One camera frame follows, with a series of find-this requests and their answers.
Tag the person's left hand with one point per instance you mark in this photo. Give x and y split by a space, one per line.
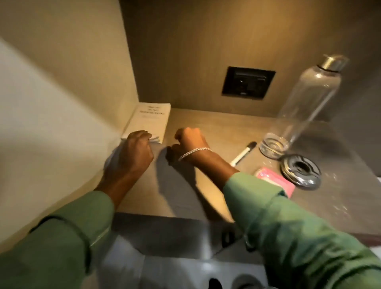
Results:
135 154

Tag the person's right hand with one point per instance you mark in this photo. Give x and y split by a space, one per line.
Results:
190 143

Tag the person's right fingers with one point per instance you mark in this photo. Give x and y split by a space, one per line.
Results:
187 134

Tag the person's left fingers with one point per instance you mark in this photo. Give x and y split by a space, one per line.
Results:
141 136

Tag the white cloth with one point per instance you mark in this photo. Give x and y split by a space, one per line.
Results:
114 157

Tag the person's right forearm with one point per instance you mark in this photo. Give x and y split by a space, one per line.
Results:
282 232

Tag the person's left forearm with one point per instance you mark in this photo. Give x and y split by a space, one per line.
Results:
74 235

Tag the white printed booklet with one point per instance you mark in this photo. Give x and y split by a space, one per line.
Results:
150 119

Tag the white pen with black cap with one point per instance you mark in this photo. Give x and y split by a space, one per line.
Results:
242 154

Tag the pink packet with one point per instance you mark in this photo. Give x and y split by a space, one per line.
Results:
275 178

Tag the grey cabinet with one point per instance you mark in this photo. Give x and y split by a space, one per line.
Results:
166 238

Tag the round metal ashtray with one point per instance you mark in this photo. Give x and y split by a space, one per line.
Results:
300 171

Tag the clear bottle with metal cap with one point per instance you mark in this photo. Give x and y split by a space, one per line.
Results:
306 101

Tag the black wall socket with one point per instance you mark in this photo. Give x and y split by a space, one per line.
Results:
247 82

